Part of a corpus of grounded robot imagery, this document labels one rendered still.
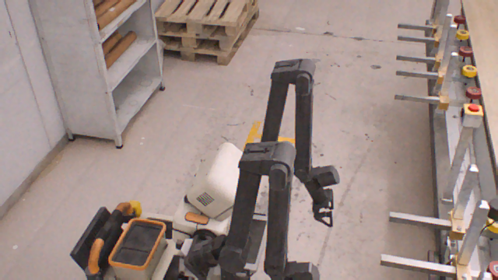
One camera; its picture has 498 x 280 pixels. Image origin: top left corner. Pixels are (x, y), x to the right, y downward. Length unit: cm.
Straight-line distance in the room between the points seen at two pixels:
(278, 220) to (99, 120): 272
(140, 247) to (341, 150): 222
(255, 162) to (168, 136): 286
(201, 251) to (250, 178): 36
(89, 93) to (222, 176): 239
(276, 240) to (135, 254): 74
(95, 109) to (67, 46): 51
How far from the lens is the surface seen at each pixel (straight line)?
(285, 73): 154
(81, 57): 365
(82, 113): 394
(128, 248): 199
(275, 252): 142
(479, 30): 377
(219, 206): 155
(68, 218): 353
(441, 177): 268
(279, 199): 128
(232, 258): 145
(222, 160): 156
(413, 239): 331
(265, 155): 120
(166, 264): 205
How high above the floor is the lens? 238
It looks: 37 degrees down
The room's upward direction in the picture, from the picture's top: 1 degrees counter-clockwise
